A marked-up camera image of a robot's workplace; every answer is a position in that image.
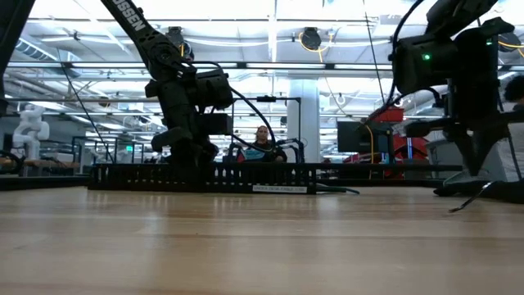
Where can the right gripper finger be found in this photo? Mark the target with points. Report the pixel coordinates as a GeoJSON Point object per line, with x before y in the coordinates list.
{"type": "Point", "coordinates": [481, 149]}
{"type": "Point", "coordinates": [459, 141]}

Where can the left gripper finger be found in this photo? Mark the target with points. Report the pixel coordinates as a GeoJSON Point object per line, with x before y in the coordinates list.
{"type": "Point", "coordinates": [170, 139]}
{"type": "Point", "coordinates": [196, 153]}

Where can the black grey work glove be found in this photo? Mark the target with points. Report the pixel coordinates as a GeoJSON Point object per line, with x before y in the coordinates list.
{"type": "Point", "coordinates": [507, 192]}

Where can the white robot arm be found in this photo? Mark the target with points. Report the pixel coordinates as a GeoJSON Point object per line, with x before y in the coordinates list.
{"type": "Point", "coordinates": [30, 131]}

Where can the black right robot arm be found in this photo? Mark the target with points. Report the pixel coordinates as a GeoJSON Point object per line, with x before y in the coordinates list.
{"type": "Point", "coordinates": [430, 61]}

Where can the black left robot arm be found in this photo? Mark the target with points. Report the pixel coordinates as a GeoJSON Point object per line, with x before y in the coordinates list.
{"type": "Point", "coordinates": [139, 28]}

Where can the grey office chair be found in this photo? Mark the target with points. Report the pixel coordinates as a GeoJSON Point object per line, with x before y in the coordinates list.
{"type": "Point", "coordinates": [440, 157]}

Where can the large red bin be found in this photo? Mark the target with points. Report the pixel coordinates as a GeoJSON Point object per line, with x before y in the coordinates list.
{"type": "Point", "coordinates": [417, 147]}

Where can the teal bin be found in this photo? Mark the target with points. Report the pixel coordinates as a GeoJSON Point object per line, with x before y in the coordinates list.
{"type": "Point", "coordinates": [254, 155]}

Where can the person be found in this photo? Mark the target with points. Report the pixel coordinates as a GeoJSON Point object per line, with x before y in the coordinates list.
{"type": "Point", "coordinates": [264, 141]}

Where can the large black ceiling reel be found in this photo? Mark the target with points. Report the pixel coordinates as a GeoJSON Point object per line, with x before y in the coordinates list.
{"type": "Point", "coordinates": [177, 37]}
{"type": "Point", "coordinates": [311, 39]}

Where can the small red bin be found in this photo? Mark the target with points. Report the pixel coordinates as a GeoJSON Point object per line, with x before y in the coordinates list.
{"type": "Point", "coordinates": [389, 116]}

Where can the black monitor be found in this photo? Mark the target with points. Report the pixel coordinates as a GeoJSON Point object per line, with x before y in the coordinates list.
{"type": "Point", "coordinates": [352, 137]}

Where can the long ceiling light bar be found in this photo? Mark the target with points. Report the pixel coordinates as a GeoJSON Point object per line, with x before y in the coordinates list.
{"type": "Point", "coordinates": [286, 65]}

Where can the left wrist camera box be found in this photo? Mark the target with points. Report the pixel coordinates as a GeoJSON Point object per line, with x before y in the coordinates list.
{"type": "Point", "coordinates": [217, 123]}

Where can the black gantry frame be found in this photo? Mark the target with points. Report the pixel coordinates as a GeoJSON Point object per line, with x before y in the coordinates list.
{"type": "Point", "coordinates": [266, 98]}

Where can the black aluminium table frame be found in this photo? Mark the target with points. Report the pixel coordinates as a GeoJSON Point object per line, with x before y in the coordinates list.
{"type": "Point", "coordinates": [41, 182]}

